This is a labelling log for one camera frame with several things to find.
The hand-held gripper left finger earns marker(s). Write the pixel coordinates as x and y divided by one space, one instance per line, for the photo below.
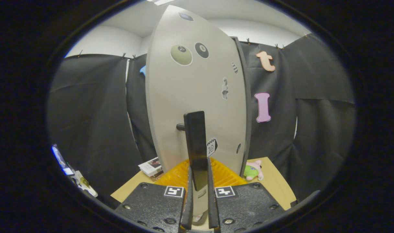
187 210

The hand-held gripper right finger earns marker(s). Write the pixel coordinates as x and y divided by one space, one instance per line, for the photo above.
212 210

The grey shoe cabinet door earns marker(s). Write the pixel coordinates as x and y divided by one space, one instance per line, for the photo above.
184 97

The brown flat box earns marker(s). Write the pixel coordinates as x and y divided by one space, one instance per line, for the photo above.
157 177

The pink and green plush toy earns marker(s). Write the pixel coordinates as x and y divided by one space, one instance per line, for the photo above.
252 171

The white printed box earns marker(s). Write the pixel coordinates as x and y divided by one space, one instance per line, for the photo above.
150 166

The white and yellow object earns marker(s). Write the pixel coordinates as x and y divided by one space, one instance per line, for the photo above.
85 186

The black backdrop cloth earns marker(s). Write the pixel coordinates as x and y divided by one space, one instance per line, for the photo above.
313 129

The blue and white panel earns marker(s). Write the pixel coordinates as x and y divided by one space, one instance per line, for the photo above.
59 157

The long ceiling light panel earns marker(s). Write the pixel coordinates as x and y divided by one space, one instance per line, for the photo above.
161 1

